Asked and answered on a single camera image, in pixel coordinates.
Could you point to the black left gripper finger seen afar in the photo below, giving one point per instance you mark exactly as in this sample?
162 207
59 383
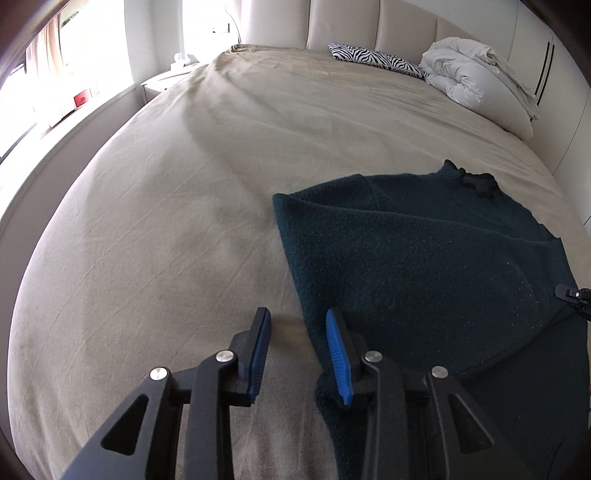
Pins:
578 299

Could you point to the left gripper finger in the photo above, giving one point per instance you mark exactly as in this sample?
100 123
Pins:
180 417
420 425

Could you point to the dark teal knit sweater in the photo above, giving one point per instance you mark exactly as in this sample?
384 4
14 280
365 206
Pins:
443 269

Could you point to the beige bed sheet mattress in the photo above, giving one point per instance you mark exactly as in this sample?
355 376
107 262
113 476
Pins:
167 243

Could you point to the white folded duvet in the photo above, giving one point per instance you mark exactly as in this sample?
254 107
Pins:
476 77

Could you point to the white window ledge bench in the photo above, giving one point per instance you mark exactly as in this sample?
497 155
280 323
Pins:
26 211

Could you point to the beige padded headboard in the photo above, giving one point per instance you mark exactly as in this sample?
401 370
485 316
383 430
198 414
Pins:
395 27

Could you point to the white bedside table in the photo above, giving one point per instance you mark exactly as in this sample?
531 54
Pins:
165 80

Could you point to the small red box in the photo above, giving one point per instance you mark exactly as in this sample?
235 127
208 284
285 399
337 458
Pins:
81 98

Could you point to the zebra print pillow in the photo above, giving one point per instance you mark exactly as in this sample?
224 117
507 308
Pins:
377 59

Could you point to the striped brown curtain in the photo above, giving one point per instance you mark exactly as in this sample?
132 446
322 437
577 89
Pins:
43 54

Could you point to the white wardrobe with black handles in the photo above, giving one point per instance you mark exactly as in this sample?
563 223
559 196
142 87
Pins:
562 131

